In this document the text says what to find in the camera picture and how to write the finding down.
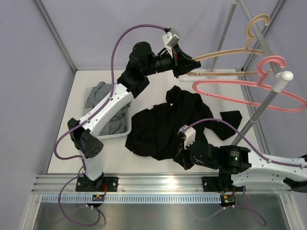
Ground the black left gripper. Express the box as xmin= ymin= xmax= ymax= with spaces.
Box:
xmin=142 ymin=43 xmax=200 ymax=78

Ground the black shirt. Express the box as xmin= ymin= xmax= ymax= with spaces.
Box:
xmin=125 ymin=86 xmax=235 ymax=161

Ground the pink plastic hanger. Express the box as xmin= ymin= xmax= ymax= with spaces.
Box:
xmin=191 ymin=55 xmax=307 ymax=113

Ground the grey shirt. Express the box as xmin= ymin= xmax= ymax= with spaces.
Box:
xmin=81 ymin=84 xmax=133 ymax=137

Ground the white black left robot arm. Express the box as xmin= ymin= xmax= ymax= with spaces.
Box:
xmin=68 ymin=42 xmax=201 ymax=191

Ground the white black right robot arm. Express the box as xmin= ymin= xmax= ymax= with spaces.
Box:
xmin=173 ymin=141 xmax=307 ymax=193

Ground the silver clothes rack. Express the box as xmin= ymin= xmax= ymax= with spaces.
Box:
xmin=178 ymin=0 xmax=295 ymax=147

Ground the white plastic basket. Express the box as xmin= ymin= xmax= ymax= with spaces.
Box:
xmin=81 ymin=81 xmax=131 ymax=139

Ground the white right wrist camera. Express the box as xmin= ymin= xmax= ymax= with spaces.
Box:
xmin=177 ymin=125 xmax=196 ymax=150

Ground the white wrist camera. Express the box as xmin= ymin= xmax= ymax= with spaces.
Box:
xmin=177 ymin=125 xmax=196 ymax=150
xmin=162 ymin=28 xmax=180 ymax=57

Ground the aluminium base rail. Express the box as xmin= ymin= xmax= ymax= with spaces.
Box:
xmin=31 ymin=173 xmax=292 ymax=195

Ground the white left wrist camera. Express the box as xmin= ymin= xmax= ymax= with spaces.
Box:
xmin=162 ymin=28 xmax=180 ymax=57

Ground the white slotted cable duct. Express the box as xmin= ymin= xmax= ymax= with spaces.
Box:
xmin=42 ymin=194 xmax=221 ymax=204

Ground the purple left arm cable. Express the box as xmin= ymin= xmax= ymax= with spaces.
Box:
xmin=54 ymin=23 xmax=168 ymax=227

